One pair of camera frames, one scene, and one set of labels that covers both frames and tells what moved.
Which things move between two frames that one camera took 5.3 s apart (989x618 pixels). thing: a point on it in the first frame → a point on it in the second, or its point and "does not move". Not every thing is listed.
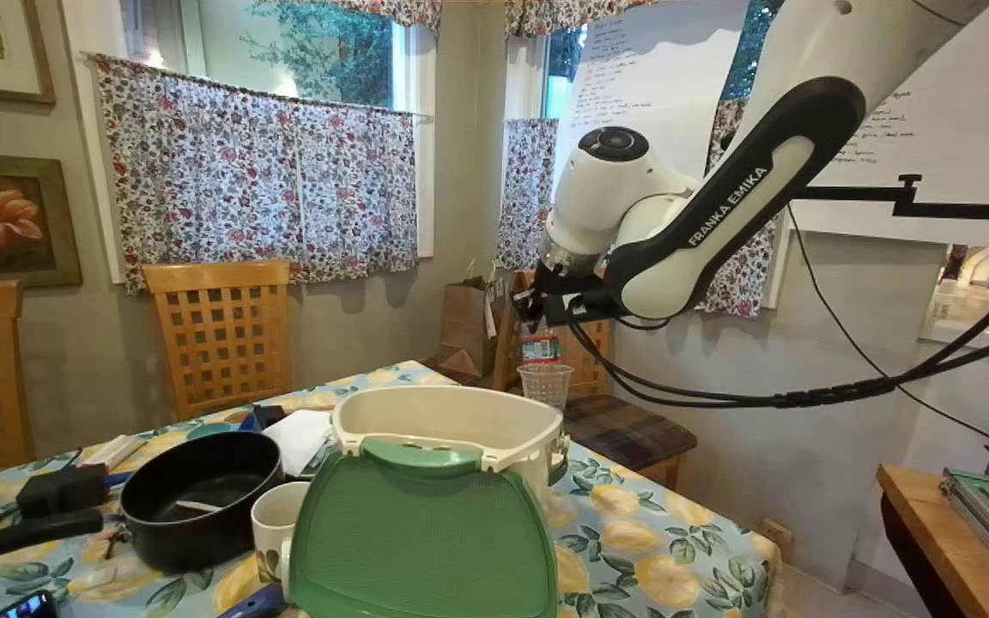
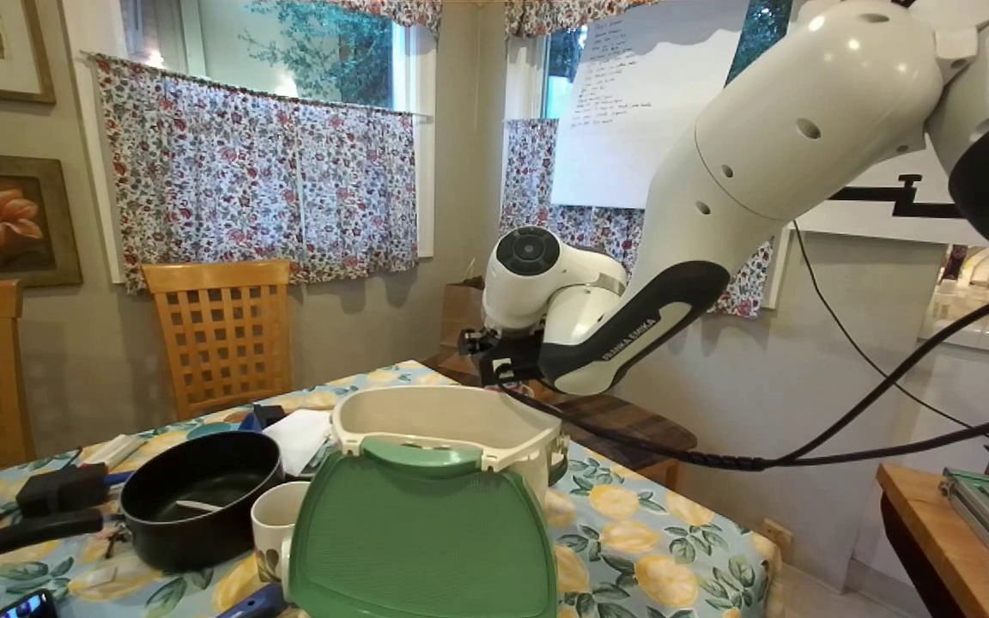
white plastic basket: x=514 y=429 does not move
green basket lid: x=416 y=526 does not move
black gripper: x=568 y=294 → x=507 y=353
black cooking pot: x=193 y=500 does not move
